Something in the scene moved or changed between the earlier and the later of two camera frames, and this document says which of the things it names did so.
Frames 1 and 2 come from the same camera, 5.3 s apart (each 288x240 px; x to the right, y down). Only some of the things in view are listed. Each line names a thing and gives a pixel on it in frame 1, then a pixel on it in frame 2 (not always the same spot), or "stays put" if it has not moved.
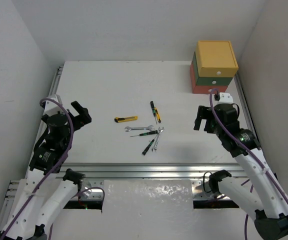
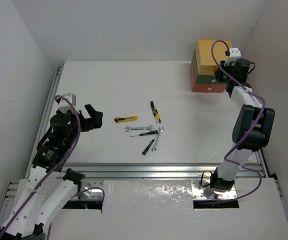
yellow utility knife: [118, 119] stays put
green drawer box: [209, 81] stays put
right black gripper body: [204, 112] to [222, 76]
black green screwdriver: [155, 131] stays put
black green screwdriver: [154, 110] stays put
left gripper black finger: [83, 114] to [93, 113]
